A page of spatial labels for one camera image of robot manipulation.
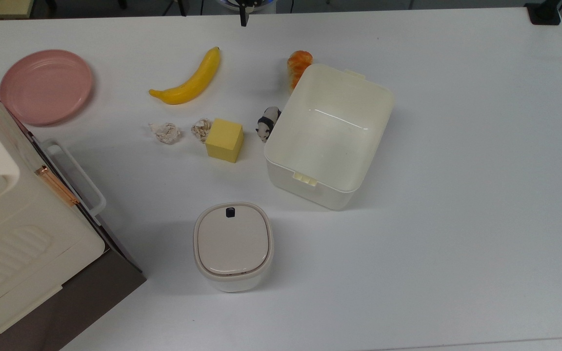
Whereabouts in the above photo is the orange toy bread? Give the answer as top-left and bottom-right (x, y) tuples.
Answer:
(287, 50), (313, 90)

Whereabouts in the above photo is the crumpled white paper ball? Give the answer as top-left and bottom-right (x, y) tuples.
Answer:
(148, 122), (181, 145)
(191, 118), (212, 143)

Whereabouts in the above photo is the small panda figurine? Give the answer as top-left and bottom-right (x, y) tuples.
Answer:
(256, 107), (282, 142)

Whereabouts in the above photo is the white lidded bin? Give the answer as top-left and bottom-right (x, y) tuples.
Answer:
(193, 202), (275, 293)

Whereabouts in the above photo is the yellow toy banana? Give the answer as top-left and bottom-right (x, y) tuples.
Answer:
(149, 47), (221, 105)

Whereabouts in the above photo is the yellow cube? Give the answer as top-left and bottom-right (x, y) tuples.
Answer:
(205, 118), (244, 163)

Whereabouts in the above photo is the pink plate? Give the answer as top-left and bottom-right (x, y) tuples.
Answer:
(0, 49), (94, 126)

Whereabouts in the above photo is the white open plastic box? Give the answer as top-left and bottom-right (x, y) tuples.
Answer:
(264, 63), (395, 211)

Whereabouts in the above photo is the dark brown wooden crate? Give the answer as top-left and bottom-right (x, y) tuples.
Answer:
(0, 110), (147, 351)

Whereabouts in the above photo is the black camera stand pole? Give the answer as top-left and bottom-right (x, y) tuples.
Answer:
(524, 0), (562, 26)

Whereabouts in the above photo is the cream toy kitchen cabinet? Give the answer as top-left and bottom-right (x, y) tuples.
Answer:
(0, 72), (107, 350)

